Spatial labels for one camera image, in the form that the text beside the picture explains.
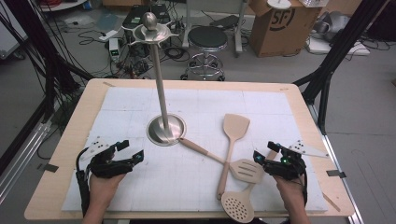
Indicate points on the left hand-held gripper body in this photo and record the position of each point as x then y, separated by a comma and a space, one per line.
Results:
107, 168

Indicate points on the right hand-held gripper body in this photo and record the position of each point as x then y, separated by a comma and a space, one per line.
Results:
288, 168

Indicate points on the beige slotted spatula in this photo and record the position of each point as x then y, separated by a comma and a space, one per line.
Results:
246, 171

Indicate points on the beige solid spatula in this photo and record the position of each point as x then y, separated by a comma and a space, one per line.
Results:
235, 126

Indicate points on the beige perforated skimmer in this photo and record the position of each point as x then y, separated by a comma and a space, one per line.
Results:
236, 207

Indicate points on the metal utensil stand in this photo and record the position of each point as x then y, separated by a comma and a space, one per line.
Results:
160, 87

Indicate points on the person's left hand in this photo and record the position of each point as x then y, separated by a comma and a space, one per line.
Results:
104, 189

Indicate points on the person's right hand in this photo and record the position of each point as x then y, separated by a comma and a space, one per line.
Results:
292, 193

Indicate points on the black tape piece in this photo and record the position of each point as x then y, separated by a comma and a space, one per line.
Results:
336, 173
49, 168

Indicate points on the brown tape strip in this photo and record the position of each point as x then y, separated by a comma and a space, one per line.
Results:
331, 202

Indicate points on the white gridded mat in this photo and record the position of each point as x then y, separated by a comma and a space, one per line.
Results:
199, 102

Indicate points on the white device green display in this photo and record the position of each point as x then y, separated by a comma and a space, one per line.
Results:
114, 49

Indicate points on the cardboard box round logo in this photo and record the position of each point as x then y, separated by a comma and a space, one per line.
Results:
280, 40

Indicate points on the white power strip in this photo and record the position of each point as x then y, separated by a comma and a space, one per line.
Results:
108, 35

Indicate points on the white flat board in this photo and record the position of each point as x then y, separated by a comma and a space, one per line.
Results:
337, 49

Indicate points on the black round stool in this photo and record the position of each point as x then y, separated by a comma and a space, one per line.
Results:
207, 37

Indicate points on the black computer tower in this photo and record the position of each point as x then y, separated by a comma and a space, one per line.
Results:
130, 15

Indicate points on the black flat device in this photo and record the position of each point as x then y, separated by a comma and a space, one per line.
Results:
224, 21

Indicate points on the grey machine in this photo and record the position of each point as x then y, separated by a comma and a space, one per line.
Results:
333, 25

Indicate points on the white round disc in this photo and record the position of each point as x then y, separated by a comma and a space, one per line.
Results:
278, 3

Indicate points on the grey cabinet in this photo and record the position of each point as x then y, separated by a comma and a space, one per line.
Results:
9, 40

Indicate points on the round white table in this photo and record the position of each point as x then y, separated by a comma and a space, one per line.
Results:
59, 4

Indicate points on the aluminium rail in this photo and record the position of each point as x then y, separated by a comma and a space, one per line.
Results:
21, 157
339, 174

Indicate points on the black frame post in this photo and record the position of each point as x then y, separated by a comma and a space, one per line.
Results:
31, 37
342, 40

